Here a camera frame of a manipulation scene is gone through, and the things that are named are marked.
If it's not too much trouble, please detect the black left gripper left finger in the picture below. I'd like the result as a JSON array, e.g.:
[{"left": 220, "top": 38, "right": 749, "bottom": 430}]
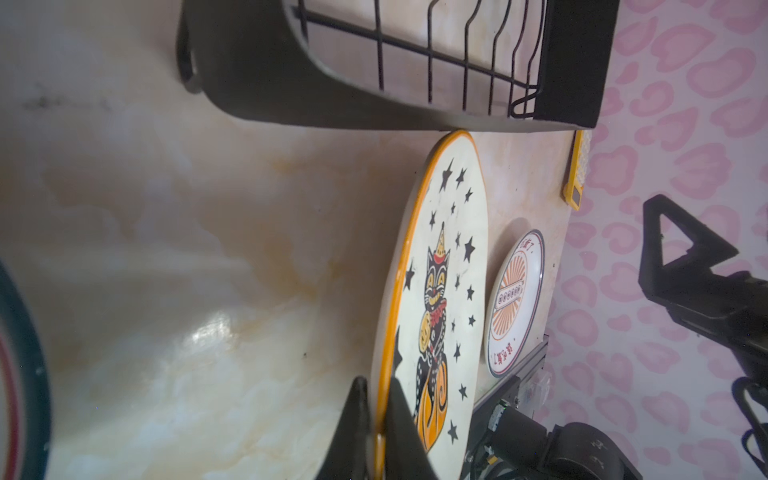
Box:
[{"left": 316, "top": 376, "right": 370, "bottom": 480}]

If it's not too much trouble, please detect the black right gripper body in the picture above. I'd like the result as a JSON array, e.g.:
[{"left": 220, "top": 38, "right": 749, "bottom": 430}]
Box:
[{"left": 659, "top": 271, "right": 767, "bottom": 384}]

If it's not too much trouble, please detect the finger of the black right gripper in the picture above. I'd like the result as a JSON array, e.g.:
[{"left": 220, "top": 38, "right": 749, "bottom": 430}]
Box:
[{"left": 638, "top": 194, "right": 738, "bottom": 300}]

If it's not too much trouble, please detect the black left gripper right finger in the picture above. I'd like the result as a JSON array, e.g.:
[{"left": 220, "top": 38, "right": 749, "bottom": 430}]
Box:
[{"left": 384, "top": 378, "right": 437, "bottom": 480}]

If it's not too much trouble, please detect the cat pumpkin star plate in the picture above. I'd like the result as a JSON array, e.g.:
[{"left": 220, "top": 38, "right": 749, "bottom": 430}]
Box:
[{"left": 368, "top": 131, "right": 489, "bottom": 479}]

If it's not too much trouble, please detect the orange sunburst plate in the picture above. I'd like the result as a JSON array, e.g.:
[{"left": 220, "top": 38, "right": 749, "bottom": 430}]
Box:
[
  {"left": 485, "top": 229, "right": 545, "bottom": 378},
  {"left": 1, "top": 270, "right": 52, "bottom": 480}
]

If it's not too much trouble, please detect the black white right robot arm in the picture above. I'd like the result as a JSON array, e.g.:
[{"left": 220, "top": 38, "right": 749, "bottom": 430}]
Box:
[{"left": 466, "top": 195, "right": 767, "bottom": 479}]

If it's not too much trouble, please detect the black two-tier dish rack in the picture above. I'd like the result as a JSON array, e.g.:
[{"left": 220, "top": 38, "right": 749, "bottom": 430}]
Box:
[{"left": 176, "top": 1, "right": 619, "bottom": 133}]

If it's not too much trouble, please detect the yellow calculator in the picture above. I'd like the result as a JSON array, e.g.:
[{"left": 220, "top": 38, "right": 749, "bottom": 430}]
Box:
[{"left": 562, "top": 130, "right": 583, "bottom": 211}]

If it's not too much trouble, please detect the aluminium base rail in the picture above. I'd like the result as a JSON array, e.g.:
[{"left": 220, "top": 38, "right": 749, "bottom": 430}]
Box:
[{"left": 472, "top": 334, "right": 550, "bottom": 421}]

